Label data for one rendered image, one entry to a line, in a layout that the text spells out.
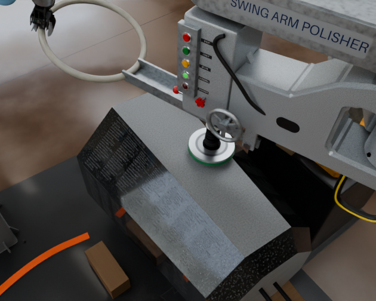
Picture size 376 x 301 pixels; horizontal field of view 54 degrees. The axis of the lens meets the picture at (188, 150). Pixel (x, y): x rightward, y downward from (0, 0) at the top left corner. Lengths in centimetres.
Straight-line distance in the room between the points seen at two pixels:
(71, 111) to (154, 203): 177
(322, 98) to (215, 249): 73
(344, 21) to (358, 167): 49
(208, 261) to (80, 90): 231
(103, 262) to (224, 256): 95
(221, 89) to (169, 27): 296
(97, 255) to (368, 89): 173
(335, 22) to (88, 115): 249
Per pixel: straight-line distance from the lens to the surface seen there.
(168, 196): 167
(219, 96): 135
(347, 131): 139
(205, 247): 157
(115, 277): 224
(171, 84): 170
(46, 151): 304
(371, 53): 106
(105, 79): 169
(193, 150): 169
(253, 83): 126
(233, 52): 122
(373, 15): 107
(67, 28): 435
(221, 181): 166
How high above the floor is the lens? 219
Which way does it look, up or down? 49 degrees down
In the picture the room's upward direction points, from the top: 3 degrees clockwise
